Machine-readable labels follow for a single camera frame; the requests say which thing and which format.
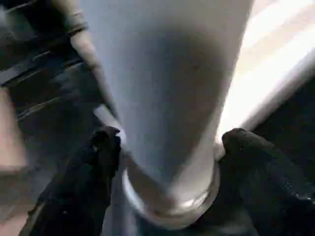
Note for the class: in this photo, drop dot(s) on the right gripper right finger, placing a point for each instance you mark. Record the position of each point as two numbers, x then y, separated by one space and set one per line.
270 191

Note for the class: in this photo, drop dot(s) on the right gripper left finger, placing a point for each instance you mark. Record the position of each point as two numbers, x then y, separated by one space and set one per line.
78 191

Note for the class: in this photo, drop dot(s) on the white plastic table leg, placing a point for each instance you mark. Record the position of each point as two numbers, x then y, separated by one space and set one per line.
167 86

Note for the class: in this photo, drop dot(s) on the white plastic table top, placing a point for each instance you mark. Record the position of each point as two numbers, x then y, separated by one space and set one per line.
270 49

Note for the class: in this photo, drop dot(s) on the white plastic upturned table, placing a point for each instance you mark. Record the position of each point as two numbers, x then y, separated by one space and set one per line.
290 118

